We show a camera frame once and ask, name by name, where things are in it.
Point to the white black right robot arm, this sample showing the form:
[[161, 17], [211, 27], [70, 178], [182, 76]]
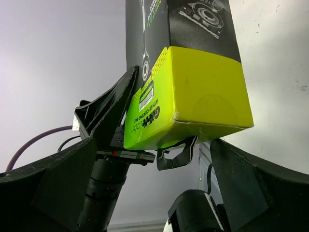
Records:
[[196, 211]]

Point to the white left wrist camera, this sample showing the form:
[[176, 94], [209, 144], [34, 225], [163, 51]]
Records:
[[76, 123]]

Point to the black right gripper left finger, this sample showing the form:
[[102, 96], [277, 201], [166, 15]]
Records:
[[47, 195]]

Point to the green black Gillette Labs box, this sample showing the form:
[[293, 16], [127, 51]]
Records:
[[191, 86]]

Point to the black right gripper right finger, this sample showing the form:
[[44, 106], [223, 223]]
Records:
[[260, 196]]

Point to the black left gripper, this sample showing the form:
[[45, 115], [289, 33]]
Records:
[[100, 120]]

